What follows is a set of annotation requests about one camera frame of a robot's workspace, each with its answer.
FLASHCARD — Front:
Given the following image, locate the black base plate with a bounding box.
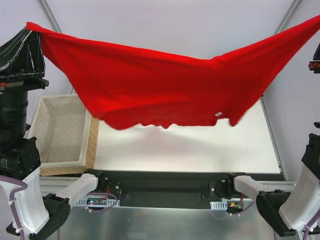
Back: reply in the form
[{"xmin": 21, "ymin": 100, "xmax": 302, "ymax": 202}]
[{"xmin": 86, "ymin": 169, "xmax": 244, "ymax": 209}]

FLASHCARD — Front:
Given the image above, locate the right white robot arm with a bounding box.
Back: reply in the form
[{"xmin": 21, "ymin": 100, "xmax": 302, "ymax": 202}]
[{"xmin": 222, "ymin": 133, "xmax": 320, "ymax": 240}]

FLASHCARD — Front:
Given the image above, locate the wicker basket with cloth liner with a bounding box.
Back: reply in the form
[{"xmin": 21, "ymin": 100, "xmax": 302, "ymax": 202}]
[{"xmin": 28, "ymin": 94, "xmax": 99, "ymax": 176}]

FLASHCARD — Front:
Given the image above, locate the aluminium frame post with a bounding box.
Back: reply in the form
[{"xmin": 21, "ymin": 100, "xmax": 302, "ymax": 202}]
[
  {"xmin": 37, "ymin": 0, "xmax": 62, "ymax": 33},
  {"xmin": 273, "ymin": 0, "xmax": 303, "ymax": 35}
]

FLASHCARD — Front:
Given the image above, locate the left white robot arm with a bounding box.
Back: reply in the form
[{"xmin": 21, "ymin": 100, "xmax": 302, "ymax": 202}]
[{"xmin": 0, "ymin": 28, "xmax": 106, "ymax": 240}]

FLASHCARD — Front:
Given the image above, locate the red t shirt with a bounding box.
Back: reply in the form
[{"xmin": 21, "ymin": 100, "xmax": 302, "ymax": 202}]
[{"xmin": 26, "ymin": 16, "xmax": 320, "ymax": 130}]

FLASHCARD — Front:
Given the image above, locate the right aluminium frame post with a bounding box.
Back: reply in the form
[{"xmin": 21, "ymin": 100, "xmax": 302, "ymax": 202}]
[{"xmin": 273, "ymin": 0, "xmax": 303, "ymax": 35}]

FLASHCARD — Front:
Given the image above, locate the left aluminium frame post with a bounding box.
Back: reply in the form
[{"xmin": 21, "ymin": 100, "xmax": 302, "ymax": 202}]
[{"xmin": 37, "ymin": 0, "xmax": 62, "ymax": 33}]

